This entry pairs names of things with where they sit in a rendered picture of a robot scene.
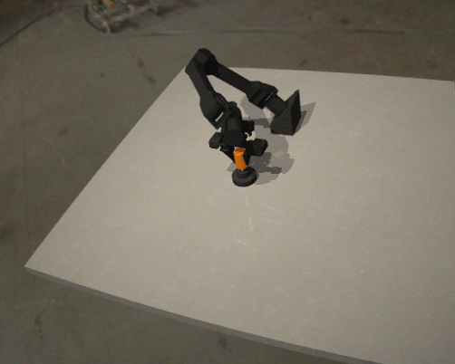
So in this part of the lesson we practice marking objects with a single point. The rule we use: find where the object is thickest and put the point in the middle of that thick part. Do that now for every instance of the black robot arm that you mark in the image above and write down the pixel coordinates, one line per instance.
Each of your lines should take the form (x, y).
(212, 103)

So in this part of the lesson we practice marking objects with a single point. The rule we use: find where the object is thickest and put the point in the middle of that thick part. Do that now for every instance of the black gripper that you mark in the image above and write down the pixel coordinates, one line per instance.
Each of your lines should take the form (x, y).
(254, 147)

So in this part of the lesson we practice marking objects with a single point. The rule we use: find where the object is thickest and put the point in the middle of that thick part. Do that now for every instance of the orange knob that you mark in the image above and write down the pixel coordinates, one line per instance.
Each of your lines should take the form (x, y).
(240, 162)

